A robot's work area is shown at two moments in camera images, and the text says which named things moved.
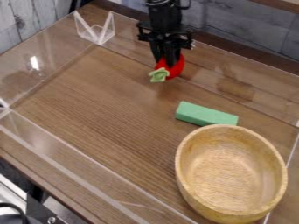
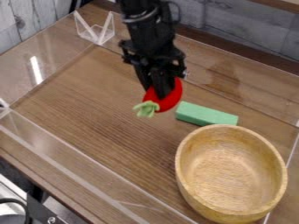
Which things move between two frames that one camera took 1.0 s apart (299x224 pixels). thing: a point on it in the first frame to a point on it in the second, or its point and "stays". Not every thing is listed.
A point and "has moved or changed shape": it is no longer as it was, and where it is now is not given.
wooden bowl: (230, 173) stays
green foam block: (204, 115) stays
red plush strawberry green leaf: (166, 73) has moved or changed shape
